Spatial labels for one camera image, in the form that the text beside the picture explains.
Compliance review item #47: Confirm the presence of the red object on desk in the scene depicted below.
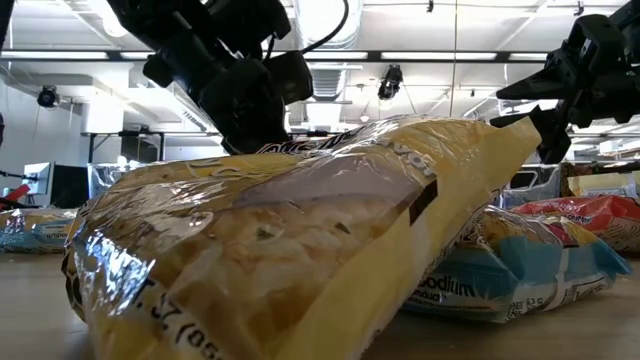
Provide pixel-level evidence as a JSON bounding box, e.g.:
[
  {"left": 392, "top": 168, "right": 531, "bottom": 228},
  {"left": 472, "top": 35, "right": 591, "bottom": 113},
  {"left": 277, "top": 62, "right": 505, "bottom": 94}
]
[{"left": 0, "top": 183, "right": 32, "bottom": 211}]

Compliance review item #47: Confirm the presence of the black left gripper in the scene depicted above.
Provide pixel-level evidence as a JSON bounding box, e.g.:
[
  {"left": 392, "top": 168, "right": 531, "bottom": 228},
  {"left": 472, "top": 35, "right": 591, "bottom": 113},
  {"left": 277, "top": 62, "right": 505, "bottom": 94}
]
[{"left": 199, "top": 58, "right": 292, "bottom": 155}]

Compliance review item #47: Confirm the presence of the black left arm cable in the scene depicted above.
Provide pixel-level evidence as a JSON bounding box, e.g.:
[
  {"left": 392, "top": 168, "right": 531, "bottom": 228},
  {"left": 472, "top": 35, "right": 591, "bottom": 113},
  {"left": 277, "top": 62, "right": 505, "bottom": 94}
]
[{"left": 299, "top": 0, "right": 351, "bottom": 56}]

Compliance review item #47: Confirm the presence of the white computer monitor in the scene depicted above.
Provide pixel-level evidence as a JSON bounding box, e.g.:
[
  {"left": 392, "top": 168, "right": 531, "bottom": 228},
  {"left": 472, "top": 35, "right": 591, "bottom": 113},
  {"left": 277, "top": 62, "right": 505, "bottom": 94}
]
[{"left": 22, "top": 161, "right": 55, "bottom": 197}]

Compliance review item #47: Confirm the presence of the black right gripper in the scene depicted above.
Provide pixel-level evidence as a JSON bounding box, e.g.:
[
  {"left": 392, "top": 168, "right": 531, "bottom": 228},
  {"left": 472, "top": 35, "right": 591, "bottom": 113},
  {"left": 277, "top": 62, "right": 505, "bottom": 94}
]
[{"left": 489, "top": 14, "right": 640, "bottom": 165}]

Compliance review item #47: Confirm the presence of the black computer monitor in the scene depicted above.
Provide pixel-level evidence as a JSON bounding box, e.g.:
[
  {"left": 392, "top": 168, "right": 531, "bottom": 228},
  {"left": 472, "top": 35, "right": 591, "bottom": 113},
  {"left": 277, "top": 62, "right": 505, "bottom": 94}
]
[{"left": 49, "top": 164, "right": 91, "bottom": 209}]

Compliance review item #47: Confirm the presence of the red Maruchan spicy noodles pack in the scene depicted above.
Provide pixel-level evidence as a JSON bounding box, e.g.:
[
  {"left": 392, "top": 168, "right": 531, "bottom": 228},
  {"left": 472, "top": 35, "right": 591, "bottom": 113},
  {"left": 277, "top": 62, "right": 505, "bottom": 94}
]
[{"left": 509, "top": 194, "right": 640, "bottom": 256}]

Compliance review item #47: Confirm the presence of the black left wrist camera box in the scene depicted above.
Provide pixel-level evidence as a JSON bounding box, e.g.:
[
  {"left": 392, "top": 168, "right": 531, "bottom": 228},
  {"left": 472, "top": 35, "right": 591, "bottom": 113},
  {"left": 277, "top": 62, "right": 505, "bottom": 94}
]
[{"left": 263, "top": 49, "right": 315, "bottom": 106}]

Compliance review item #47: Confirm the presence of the black metal rack frame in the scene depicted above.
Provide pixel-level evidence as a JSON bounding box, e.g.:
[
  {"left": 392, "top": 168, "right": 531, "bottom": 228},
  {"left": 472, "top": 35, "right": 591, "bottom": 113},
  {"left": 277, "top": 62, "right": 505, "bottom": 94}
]
[{"left": 82, "top": 129, "right": 169, "bottom": 164}]

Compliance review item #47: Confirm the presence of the blue Maruchan ramen pack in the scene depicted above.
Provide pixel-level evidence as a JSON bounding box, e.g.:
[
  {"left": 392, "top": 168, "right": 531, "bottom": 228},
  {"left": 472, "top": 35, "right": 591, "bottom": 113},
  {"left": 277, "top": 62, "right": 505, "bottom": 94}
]
[
  {"left": 0, "top": 207, "right": 79, "bottom": 255},
  {"left": 399, "top": 204, "right": 634, "bottom": 324}
]

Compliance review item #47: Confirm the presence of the ceiling light strip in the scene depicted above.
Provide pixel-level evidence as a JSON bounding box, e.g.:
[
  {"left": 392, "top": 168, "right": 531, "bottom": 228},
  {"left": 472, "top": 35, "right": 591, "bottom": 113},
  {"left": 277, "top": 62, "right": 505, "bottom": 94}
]
[
  {"left": 304, "top": 50, "right": 369, "bottom": 61},
  {"left": 0, "top": 49, "right": 109, "bottom": 61},
  {"left": 380, "top": 51, "right": 499, "bottom": 62}
]

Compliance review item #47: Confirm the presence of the white ceiling air duct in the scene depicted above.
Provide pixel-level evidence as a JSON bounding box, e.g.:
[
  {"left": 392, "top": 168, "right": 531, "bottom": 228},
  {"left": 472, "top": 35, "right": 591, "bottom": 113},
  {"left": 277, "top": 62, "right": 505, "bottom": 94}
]
[{"left": 293, "top": 0, "right": 364, "bottom": 51}]

